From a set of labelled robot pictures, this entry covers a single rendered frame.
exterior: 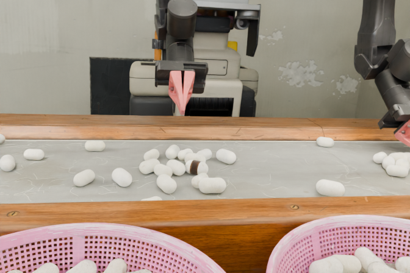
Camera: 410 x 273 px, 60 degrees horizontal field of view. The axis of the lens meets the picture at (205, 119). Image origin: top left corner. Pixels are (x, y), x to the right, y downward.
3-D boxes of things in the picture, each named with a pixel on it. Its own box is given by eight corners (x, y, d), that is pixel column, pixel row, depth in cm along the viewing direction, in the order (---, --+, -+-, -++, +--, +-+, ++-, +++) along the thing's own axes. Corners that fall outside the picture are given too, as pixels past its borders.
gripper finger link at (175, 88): (211, 102, 63) (207, 63, 68) (170, 101, 62) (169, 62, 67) (205, 124, 68) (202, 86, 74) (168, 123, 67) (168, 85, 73)
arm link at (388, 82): (392, 83, 79) (368, 82, 78) (409, 60, 74) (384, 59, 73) (404, 106, 75) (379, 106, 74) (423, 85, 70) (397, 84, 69)
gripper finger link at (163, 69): (197, 102, 63) (194, 63, 68) (157, 100, 61) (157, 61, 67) (193, 124, 68) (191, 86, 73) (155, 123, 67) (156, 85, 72)
